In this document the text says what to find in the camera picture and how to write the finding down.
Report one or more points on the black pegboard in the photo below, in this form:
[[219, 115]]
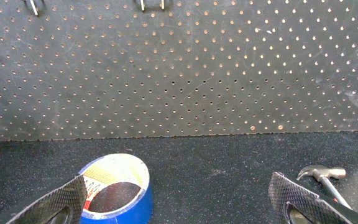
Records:
[[179, 77]]

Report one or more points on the metal hook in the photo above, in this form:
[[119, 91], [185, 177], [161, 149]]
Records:
[[142, 5], [33, 7]]

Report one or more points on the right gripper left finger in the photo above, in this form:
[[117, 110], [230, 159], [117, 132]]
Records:
[[57, 202]]

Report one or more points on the hammer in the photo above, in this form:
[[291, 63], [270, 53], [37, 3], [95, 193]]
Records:
[[322, 173]]

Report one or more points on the roll of blue tape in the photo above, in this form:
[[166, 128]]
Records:
[[135, 211]]

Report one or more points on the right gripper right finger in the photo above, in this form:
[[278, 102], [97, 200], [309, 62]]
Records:
[[297, 196]]

